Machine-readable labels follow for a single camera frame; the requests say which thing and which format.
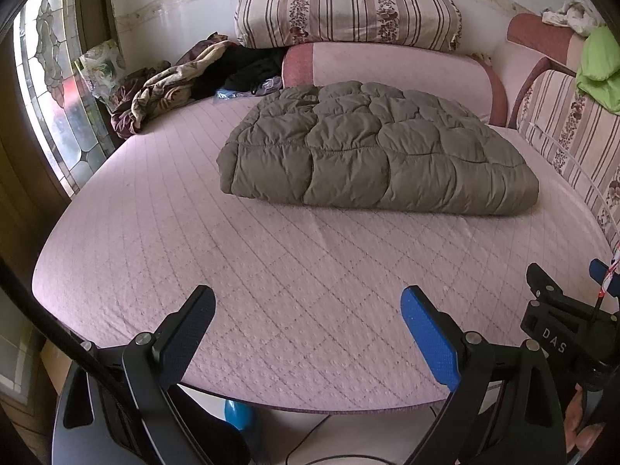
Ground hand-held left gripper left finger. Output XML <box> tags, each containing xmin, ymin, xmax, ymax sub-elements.
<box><xmin>51</xmin><ymin>285</ymin><xmax>253</xmax><ymax>465</ymax></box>

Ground striped floral pillow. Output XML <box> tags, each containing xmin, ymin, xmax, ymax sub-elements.
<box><xmin>234</xmin><ymin>0</ymin><xmax>463</xmax><ymax>52</ymax></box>

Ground white crumpled cloth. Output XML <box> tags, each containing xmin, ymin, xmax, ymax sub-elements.
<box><xmin>541</xmin><ymin>0</ymin><xmax>606</xmax><ymax>36</ymax></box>

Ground cardboard box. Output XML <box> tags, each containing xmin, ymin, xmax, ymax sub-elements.
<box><xmin>39</xmin><ymin>339</ymin><xmax>73</xmax><ymax>398</ymax></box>

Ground blue plastic bag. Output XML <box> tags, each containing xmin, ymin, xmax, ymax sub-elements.
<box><xmin>213</xmin><ymin>87</ymin><xmax>253</xmax><ymax>104</ymax></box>

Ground floral plastic bag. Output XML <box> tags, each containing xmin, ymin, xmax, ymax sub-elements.
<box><xmin>77</xmin><ymin>40</ymin><xmax>127</xmax><ymax>112</ymax></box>

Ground pink cushion with red trim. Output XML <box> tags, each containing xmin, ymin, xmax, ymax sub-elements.
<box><xmin>489</xmin><ymin>13</ymin><xmax>582</xmax><ymax>129</ymax></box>

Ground thick black cable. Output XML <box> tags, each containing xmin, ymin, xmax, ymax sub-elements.
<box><xmin>0</xmin><ymin>262</ymin><xmax>127</xmax><ymax>398</ymax></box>

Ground brown floral blanket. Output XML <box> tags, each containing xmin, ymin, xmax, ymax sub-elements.
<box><xmin>110</xmin><ymin>33</ymin><xmax>238</xmax><ymax>140</ymax></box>

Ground green cloth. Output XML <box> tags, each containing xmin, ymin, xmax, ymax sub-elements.
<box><xmin>575</xmin><ymin>25</ymin><xmax>620</xmax><ymax>117</ymax></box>

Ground blue balloon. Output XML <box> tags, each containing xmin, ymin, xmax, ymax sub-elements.
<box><xmin>224</xmin><ymin>398</ymin><xmax>256</xmax><ymax>433</ymax></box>

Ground black clothes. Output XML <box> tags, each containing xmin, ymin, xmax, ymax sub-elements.
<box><xmin>194</xmin><ymin>46</ymin><xmax>286</xmax><ymax>100</ymax></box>

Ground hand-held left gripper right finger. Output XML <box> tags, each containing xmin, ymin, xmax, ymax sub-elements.
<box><xmin>400</xmin><ymin>286</ymin><xmax>567</xmax><ymax>465</ymax></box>

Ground pink bolster with red ends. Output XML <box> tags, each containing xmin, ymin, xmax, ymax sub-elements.
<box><xmin>282</xmin><ymin>41</ymin><xmax>508</xmax><ymax>127</ymax></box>

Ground red white string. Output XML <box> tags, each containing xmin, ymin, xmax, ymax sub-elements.
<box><xmin>599</xmin><ymin>246</ymin><xmax>620</xmax><ymax>311</ymax></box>

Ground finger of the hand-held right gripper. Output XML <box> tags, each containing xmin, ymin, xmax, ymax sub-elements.
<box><xmin>527</xmin><ymin>262</ymin><xmax>567</xmax><ymax>302</ymax></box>
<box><xmin>588</xmin><ymin>258</ymin><xmax>620</xmax><ymax>301</ymax></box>

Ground pink quilted bed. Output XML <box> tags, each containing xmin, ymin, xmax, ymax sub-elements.
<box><xmin>31</xmin><ymin>94</ymin><xmax>620</xmax><ymax>412</ymax></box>

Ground olive puffer jacket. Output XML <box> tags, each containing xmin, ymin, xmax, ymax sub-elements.
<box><xmin>216</xmin><ymin>81</ymin><xmax>540</xmax><ymax>216</ymax></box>

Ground striped floral side cushion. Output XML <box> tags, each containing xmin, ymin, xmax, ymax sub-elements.
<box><xmin>516</xmin><ymin>34</ymin><xmax>620</xmax><ymax>253</ymax></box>

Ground stained glass window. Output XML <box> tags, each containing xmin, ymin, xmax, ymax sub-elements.
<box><xmin>14</xmin><ymin>0</ymin><xmax>119</xmax><ymax>197</ymax></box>

